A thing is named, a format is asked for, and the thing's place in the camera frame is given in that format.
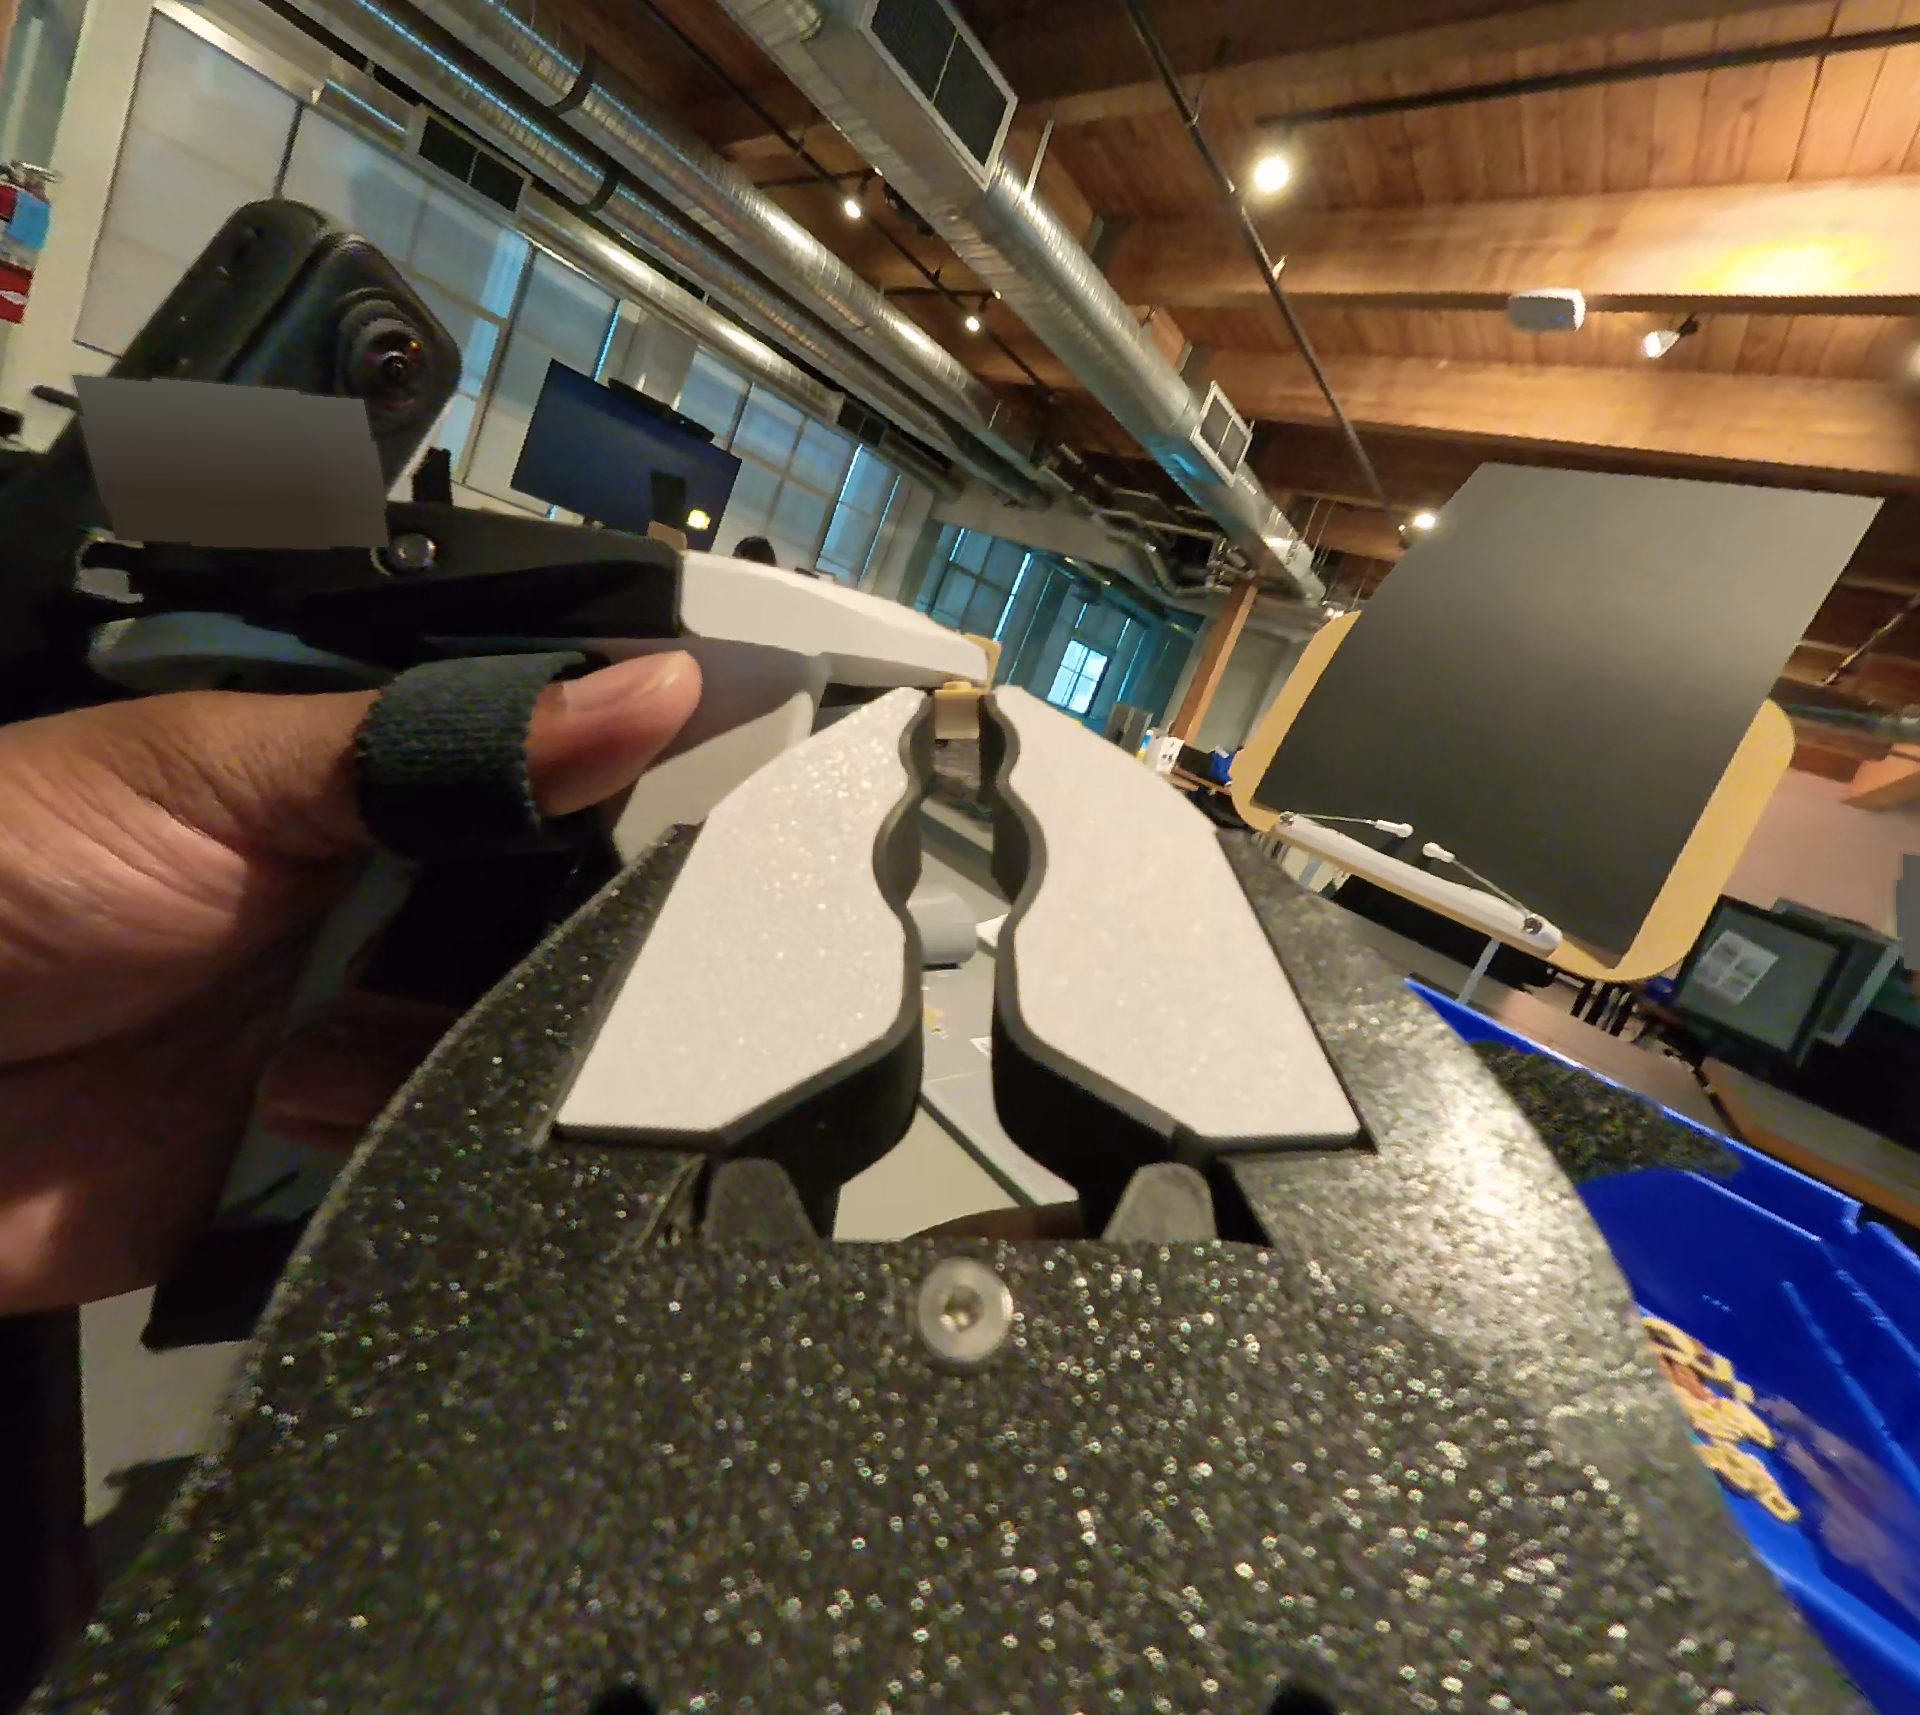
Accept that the blue plastic bin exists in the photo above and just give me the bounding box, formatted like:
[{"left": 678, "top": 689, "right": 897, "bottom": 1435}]
[{"left": 1403, "top": 981, "right": 1920, "bottom": 1701}]

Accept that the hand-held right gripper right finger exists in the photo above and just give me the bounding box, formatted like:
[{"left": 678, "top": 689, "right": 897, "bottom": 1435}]
[{"left": 983, "top": 683, "right": 1374, "bottom": 1167}]

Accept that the long thin metal duct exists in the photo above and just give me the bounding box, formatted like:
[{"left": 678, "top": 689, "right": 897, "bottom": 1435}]
[{"left": 150, "top": 0, "right": 1321, "bottom": 608}]

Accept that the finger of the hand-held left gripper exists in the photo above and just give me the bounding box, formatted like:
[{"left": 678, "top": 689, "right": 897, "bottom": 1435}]
[{"left": 615, "top": 552, "right": 992, "bottom": 847}]

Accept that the white table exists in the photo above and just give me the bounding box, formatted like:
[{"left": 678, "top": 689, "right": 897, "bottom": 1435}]
[{"left": 1200, "top": 801, "right": 1637, "bottom": 967}]

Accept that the black panel wooden rim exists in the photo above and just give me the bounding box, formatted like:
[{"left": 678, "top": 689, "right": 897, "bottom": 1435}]
[{"left": 1230, "top": 462, "right": 1885, "bottom": 981}]

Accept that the red fire extinguisher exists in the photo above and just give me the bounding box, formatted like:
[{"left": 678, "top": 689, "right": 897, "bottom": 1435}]
[{"left": 0, "top": 156, "right": 55, "bottom": 332}]

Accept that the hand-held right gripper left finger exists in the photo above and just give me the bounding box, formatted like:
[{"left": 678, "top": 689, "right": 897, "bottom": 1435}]
[{"left": 549, "top": 683, "right": 931, "bottom": 1167}]

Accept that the grey desk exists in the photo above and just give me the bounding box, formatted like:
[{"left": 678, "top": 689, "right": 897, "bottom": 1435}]
[{"left": 76, "top": 785, "right": 1052, "bottom": 1551}]

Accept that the person's left hand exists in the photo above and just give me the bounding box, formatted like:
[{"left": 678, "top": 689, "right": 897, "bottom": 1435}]
[{"left": 0, "top": 651, "right": 707, "bottom": 1311}]

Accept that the pile of toy bricks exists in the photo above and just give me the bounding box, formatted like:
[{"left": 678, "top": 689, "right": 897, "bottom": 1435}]
[{"left": 1635, "top": 1311, "right": 1802, "bottom": 1521}]

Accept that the black computer monitor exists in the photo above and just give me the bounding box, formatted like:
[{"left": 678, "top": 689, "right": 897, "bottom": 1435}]
[{"left": 509, "top": 360, "right": 744, "bottom": 548}]

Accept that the wide metal air duct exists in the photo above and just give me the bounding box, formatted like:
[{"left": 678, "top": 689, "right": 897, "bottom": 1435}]
[{"left": 526, "top": 0, "right": 1262, "bottom": 494}]

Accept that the small dark monitor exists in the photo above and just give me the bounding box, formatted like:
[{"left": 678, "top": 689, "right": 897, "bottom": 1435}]
[{"left": 1666, "top": 897, "right": 1861, "bottom": 1071}]

